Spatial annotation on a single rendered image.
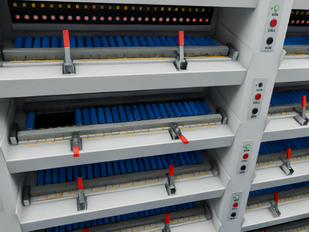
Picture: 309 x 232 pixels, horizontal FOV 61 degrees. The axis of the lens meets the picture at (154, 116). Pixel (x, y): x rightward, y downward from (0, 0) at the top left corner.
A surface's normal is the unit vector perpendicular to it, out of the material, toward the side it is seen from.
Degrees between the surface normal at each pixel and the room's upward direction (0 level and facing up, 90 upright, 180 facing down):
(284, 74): 107
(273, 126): 17
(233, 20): 90
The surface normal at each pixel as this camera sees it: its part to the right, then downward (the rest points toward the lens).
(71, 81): 0.26, 0.65
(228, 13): -0.96, 0.08
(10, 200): 0.28, 0.40
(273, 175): 0.11, -0.76
